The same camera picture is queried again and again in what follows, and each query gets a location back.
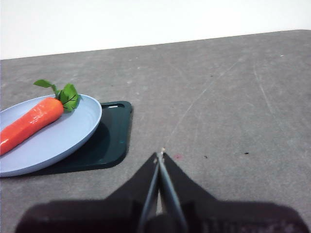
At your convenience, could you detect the blue round plate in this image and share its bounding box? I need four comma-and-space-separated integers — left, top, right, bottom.
0, 94, 103, 177

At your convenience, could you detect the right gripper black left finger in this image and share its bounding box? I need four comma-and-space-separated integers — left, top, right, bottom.
14, 152, 160, 233

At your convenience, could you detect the dark rectangular tray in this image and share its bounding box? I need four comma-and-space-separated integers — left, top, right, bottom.
31, 100, 133, 175

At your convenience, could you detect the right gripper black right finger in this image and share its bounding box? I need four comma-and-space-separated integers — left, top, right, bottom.
159, 152, 308, 233

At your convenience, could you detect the orange carrot with green leaves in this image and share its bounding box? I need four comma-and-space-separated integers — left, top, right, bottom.
0, 79, 81, 156

